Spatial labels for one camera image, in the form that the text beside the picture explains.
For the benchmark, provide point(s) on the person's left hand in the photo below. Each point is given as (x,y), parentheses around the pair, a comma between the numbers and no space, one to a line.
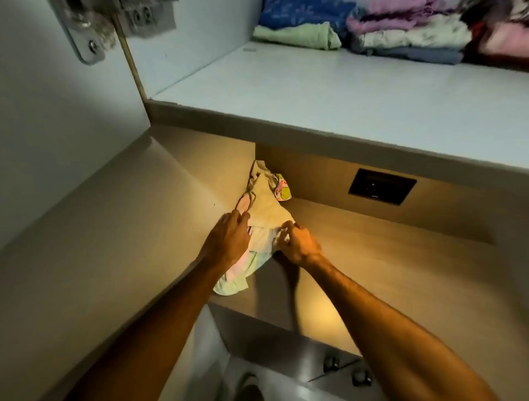
(227,239)

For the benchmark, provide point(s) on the person's right hand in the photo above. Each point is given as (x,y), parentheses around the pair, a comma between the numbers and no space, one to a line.
(299,245)

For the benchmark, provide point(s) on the pink garment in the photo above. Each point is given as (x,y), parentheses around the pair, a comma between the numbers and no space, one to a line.
(244,204)

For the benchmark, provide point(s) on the green checkered baby pants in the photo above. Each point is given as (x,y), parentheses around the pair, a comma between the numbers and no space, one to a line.
(229,287)

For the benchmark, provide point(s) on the cream yellow garment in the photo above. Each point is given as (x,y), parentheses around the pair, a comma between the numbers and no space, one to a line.
(266,206)

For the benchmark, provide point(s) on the stack of clothes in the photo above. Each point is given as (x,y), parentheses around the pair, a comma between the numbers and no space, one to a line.
(392,39)

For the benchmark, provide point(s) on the person's right forearm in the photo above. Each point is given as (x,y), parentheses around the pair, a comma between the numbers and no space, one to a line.
(392,338)

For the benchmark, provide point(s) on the person's left forearm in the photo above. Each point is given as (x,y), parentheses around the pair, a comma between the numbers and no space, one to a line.
(157,338)

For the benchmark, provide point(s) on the person's left shoe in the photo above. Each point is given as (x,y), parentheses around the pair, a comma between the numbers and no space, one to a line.
(248,388)

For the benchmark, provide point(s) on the brown wooden bedside cabinet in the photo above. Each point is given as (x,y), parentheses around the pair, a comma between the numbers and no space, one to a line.
(372,268)

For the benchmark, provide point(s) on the dark cabinet knob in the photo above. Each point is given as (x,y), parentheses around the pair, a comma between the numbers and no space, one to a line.
(361,378)
(331,363)

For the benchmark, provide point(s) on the metal door hinge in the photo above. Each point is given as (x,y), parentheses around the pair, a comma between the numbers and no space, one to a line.
(89,37)

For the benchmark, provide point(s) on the black wall socket panel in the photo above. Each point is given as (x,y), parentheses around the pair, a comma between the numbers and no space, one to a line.
(382,186)

